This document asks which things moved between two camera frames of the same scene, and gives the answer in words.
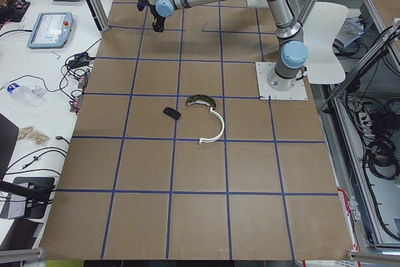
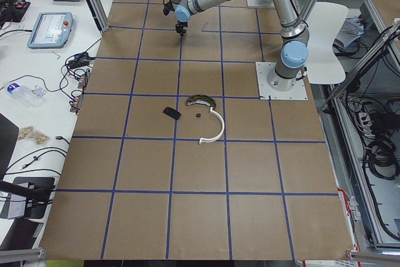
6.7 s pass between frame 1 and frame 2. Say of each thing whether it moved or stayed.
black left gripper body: moved
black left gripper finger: moved
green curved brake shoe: stayed
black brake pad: stayed
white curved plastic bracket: stayed
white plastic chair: stayed
